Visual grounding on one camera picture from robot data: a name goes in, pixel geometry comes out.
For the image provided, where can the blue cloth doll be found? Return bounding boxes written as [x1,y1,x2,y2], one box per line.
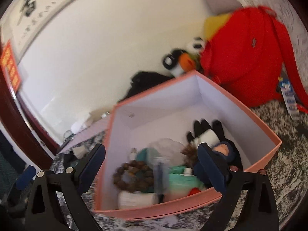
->
[192,140,243,191]

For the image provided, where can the translucent grey plastic box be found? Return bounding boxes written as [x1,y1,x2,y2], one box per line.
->
[152,157,169,196]

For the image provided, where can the brown fur pompom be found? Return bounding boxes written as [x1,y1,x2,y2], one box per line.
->
[181,144,200,168]

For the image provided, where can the dark red wooden door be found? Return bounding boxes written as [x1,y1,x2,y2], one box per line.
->
[0,60,60,166]

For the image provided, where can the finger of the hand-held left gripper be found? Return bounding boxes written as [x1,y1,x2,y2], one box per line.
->
[15,165,37,191]

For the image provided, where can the black clothing pile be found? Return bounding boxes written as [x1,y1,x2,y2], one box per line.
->
[117,71,175,103]

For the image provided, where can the teal glasses case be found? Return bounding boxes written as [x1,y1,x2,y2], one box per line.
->
[136,147,157,171]

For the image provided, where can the white lace cloth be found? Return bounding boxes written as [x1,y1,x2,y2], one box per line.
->
[241,0,308,53]

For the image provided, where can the panda plush toy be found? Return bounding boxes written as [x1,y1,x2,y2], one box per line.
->
[162,49,196,78]
[185,37,207,53]

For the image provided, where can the battery blister pack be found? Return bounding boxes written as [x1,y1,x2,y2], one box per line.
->
[278,76,300,120]

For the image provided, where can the calligraphy wall scroll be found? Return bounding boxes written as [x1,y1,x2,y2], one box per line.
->
[0,0,101,53]

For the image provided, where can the white capped bottle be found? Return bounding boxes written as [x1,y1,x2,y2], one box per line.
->
[193,129,219,147]

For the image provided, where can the red backpack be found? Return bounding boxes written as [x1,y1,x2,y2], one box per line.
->
[200,5,308,113]

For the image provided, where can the pink cardboard box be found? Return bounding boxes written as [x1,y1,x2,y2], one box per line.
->
[93,70,282,220]

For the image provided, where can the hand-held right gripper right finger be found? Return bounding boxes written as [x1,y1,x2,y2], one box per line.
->
[197,142,280,231]

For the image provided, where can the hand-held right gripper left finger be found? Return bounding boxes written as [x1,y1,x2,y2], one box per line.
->
[25,144,106,231]

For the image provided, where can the grey ribbed cup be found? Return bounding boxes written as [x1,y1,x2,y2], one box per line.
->
[72,146,87,159]

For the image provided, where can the yellow pillow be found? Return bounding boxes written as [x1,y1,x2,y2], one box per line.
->
[203,13,234,40]

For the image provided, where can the pink quilted sheet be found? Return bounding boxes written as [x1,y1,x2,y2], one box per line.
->
[58,118,113,153]

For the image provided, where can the mint green soft pouch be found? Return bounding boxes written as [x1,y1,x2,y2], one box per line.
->
[168,167,206,193]

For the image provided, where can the white ribbed cup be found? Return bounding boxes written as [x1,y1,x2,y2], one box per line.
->
[117,190,160,210]

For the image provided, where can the red wall sign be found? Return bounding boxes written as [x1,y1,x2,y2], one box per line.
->
[0,40,22,93]

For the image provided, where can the clear plastic cup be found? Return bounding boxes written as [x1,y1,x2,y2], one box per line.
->
[148,138,184,165]

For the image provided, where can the white paper towel roll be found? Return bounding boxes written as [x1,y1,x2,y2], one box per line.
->
[72,121,90,134]

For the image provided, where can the wooden bead bracelet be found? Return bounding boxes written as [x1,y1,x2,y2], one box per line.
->
[113,160,154,193]

